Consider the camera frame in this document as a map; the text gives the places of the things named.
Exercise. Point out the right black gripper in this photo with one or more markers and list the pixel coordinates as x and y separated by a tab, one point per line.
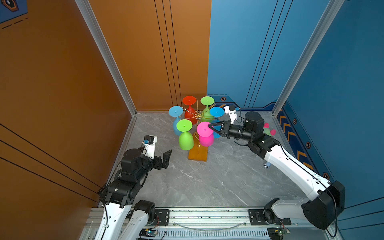
226	128

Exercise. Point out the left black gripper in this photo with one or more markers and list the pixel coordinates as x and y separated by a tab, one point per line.
158	164

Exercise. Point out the pink wine glass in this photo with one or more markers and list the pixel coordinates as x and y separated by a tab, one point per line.
206	137

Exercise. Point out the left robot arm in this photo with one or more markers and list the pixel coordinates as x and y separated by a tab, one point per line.
122	219

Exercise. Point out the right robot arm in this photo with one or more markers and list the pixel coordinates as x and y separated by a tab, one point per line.
324	200

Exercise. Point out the front green wine glass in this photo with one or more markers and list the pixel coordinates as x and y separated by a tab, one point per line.
186	140

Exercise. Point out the green wine glass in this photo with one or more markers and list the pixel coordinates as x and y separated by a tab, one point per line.
186	140
206	115

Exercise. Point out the back green wine glass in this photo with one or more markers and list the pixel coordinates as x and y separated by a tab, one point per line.
206	115

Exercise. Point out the red wine glass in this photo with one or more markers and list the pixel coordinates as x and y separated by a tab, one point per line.
190	112

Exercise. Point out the wooden rack base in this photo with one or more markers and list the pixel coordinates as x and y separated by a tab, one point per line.
198	152

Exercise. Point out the light blue wine glass left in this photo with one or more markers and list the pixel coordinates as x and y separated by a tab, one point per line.
176	112

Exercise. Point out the white pink plush toy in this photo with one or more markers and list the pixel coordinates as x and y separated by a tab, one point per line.
268	131

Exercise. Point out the left circuit board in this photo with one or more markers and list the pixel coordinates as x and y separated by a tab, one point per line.
148	233

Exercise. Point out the circuit board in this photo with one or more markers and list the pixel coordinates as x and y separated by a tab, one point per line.
278	234
148	233

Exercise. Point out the right circuit board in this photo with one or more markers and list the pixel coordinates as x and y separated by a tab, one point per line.
278	234

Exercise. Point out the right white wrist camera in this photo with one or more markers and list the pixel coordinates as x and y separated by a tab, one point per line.
231	111

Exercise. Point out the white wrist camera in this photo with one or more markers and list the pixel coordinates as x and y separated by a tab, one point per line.
149	146
231	111

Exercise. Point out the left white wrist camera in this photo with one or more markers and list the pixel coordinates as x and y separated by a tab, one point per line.
149	146

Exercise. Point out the gold wire glass rack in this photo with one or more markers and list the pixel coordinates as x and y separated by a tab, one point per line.
198	115

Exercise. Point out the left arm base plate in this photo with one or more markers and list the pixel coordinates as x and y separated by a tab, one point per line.
163	215

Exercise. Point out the aluminium front rail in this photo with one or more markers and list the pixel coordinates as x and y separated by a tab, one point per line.
228	223

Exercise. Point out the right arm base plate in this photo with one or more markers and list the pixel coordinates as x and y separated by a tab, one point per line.
260	217

